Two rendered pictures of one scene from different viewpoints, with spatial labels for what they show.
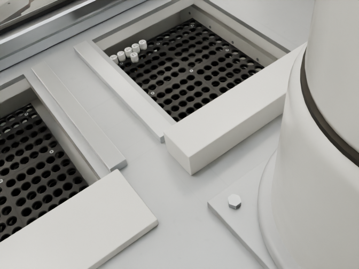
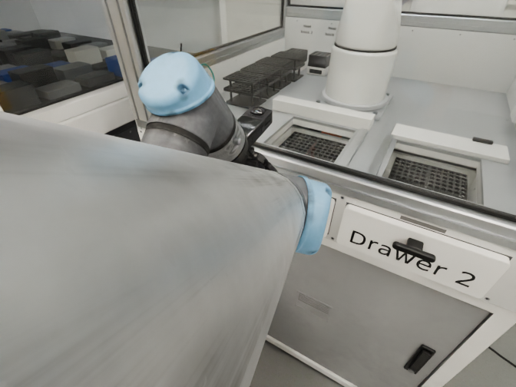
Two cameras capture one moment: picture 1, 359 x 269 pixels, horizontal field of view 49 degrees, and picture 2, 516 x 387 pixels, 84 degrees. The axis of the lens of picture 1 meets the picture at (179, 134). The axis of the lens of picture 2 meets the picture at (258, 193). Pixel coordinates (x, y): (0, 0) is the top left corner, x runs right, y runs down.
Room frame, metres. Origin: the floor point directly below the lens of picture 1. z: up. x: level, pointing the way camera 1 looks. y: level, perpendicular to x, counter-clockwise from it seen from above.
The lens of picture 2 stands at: (0.94, 0.51, 1.33)
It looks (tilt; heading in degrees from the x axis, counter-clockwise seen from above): 39 degrees down; 240
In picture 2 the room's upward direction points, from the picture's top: straight up
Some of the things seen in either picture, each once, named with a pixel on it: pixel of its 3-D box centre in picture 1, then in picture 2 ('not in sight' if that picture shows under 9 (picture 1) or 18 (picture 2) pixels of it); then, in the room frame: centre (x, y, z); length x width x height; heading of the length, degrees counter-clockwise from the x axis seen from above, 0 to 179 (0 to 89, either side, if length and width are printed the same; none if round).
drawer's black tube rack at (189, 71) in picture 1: (192, 85); not in sight; (0.46, -0.03, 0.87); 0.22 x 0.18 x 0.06; 30
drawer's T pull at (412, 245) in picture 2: not in sight; (414, 247); (0.50, 0.35, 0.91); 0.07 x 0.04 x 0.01; 120
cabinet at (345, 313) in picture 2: not in sight; (329, 223); (0.19, -0.13, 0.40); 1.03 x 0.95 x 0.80; 120
